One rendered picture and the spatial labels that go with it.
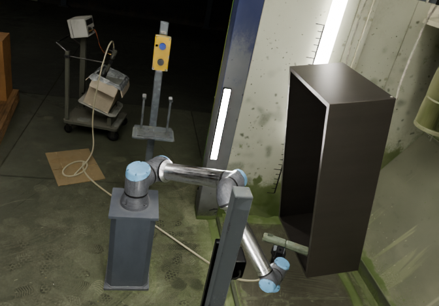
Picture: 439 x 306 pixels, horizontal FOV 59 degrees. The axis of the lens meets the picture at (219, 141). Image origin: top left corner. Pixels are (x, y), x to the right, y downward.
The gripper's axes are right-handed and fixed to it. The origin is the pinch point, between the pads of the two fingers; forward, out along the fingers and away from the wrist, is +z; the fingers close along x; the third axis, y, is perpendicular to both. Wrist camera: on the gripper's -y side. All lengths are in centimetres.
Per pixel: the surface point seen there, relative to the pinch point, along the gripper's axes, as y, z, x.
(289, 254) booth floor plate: 50, 51, 15
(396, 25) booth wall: -136, 118, 43
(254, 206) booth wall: 38, 84, -24
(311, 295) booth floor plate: 49, 13, 35
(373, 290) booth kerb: 43, 33, 81
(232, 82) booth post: -77, 70, -65
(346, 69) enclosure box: -116, 32, 8
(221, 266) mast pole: -91, -123, -26
